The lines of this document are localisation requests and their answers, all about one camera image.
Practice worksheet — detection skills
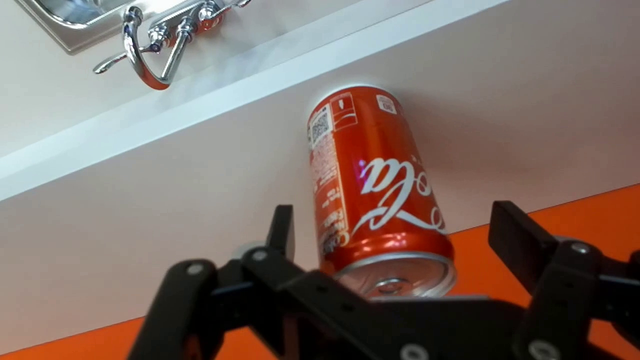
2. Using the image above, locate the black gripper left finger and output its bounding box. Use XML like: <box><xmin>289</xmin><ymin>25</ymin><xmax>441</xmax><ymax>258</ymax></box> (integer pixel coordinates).
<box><xmin>126</xmin><ymin>205</ymin><xmax>376</xmax><ymax>360</ymax></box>

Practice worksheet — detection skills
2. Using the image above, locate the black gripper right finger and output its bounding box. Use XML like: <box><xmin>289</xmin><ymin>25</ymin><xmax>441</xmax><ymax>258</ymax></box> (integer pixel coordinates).
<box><xmin>488</xmin><ymin>200</ymin><xmax>640</xmax><ymax>360</ymax></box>

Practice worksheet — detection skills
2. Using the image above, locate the red cola can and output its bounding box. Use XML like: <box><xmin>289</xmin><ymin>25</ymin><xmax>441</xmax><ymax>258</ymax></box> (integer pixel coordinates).
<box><xmin>308</xmin><ymin>86</ymin><xmax>456</xmax><ymax>300</ymax></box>

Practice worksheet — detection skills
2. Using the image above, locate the chrome faucet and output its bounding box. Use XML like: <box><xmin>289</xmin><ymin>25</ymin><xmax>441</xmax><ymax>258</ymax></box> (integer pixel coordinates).
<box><xmin>92</xmin><ymin>0</ymin><xmax>252</xmax><ymax>90</ymax></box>

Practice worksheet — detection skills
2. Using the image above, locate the stainless steel sink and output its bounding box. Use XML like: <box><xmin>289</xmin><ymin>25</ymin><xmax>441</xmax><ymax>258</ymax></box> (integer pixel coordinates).
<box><xmin>16</xmin><ymin>0</ymin><xmax>176</xmax><ymax>57</ymax></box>

